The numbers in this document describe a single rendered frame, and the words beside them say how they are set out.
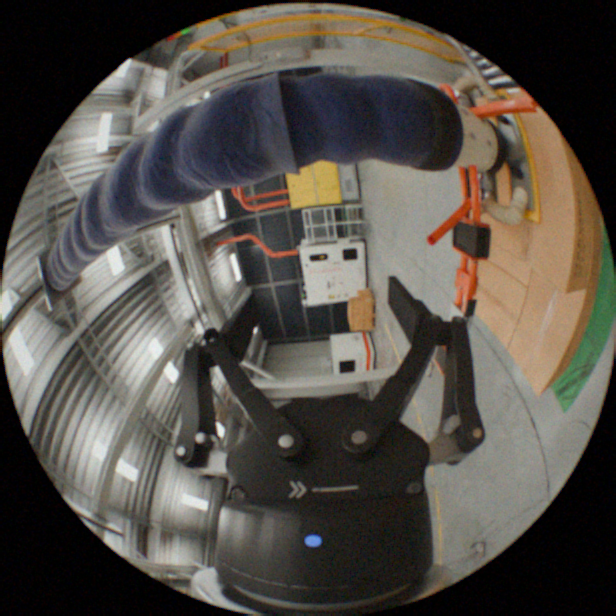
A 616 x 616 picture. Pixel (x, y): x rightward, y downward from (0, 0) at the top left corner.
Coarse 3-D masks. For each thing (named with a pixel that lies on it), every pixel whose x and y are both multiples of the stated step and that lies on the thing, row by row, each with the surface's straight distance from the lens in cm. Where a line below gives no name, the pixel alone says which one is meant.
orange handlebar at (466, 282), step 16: (528, 96) 42; (480, 112) 48; (496, 112) 46; (512, 112) 44; (528, 112) 43; (464, 176) 53; (464, 192) 52; (480, 208) 50; (464, 272) 55; (464, 288) 54; (464, 304) 55
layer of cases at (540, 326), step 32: (512, 256) 130; (480, 288) 154; (512, 288) 132; (544, 288) 117; (512, 320) 134; (544, 320) 119; (576, 320) 109; (512, 352) 137; (544, 352) 121; (544, 384) 124
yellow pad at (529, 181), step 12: (504, 96) 60; (504, 120) 56; (516, 120) 57; (516, 132) 56; (528, 144) 55; (528, 156) 54; (516, 168) 52; (528, 168) 53; (516, 180) 55; (528, 180) 53; (528, 192) 53; (528, 204) 53; (540, 204) 52; (528, 216) 53; (540, 216) 52
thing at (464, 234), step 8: (456, 224) 54; (464, 224) 51; (472, 224) 47; (480, 224) 49; (488, 224) 51; (456, 232) 54; (464, 232) 52; (472, 232) 49; (480, 232) 48; (488, 232) 50; (456, 240) 55; (464, 240) 52; (472, 240) 49; (480, 240) 48; (488, 240) 50; (456, 248) 53; (464, 248) 52; (472, 248) 49; (480, 248) 48; (488, 248) 50; (464, 256) 50; (472, 256) 49; (480, 256) 50; (488, 256) 51
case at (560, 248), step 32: (512, 96) 84; (544, 128) 75; (544, 160) 73; (576, 160) 88; (544, 192) 71; (576, 192) 73; (544, 224) 71; (576, 224) 69; (544, 256) 71; (576, 256) 72; (576, 288) 83
